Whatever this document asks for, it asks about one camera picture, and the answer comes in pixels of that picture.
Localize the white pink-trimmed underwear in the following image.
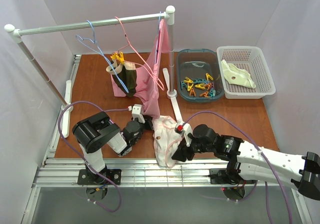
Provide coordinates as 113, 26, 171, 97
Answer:
152, 116, 182, 169

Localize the pink garment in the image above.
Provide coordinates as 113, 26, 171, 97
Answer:
134, 20, 169, 119

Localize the blue wire hanger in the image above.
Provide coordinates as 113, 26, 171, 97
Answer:
75, 20, 129, 93

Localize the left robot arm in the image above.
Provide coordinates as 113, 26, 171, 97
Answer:
72, 112, 154, 184

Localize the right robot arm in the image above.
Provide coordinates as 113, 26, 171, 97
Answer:
172, 124, 320, 201

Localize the dark green beige underwear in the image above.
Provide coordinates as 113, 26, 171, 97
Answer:
106, 60, 137, 97

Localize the blue hanger with pink garment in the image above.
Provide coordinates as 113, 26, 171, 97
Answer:
154, 11, 161, 64

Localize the yellow clothespin on hanger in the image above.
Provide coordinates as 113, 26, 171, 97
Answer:
110, 51, 125, 64

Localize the cream underwear in basket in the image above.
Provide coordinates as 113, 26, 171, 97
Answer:
221, 59, 256, 89

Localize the clothes rack with white feet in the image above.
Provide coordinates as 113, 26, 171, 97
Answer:
4, 5, 176, 137

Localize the teal clothespin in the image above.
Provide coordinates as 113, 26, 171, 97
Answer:
180, 81, 188, 90
209, 88, 216, 97

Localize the orange clothespin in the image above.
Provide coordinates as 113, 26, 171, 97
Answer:
189, 88, 196, 97
200, 91, 210, 97

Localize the orange clothespin lower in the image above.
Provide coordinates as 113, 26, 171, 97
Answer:
200, 91, 210, 97

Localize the yellow clothespin centre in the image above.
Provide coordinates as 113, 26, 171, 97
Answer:
195, 83, 206, 90

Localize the teal clothespin right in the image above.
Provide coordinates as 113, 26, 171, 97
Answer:
209, 88, 216, 97

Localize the light blue clothespin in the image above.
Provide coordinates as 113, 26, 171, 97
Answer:
192, 78, 209, 84

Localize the teal transparent plastic bin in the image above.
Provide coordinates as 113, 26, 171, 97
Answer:
176, 49, 224, 103

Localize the white plastic basket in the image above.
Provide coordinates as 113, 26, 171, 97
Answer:
216, 46, 276, 99

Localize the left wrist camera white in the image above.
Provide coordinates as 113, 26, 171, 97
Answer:
128, 104, 145, 123

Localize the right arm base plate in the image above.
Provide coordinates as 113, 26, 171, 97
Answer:
208, 168, 257, 186

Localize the pink wire hanger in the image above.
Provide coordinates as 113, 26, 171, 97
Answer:
114, 16, 165, 89

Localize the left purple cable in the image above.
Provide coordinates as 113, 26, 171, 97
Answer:
57, 101, 133, 214

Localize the purple cable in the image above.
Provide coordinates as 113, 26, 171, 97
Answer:
181, 111, 294, 224
57, 101, 133, 214

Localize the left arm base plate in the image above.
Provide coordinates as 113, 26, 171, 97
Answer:
77, 169, 122, 185

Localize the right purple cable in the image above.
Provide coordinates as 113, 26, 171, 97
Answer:
181, 111, 294, 224

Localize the aluminium rail frame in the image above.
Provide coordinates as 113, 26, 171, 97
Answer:
21, 54, 313, 224

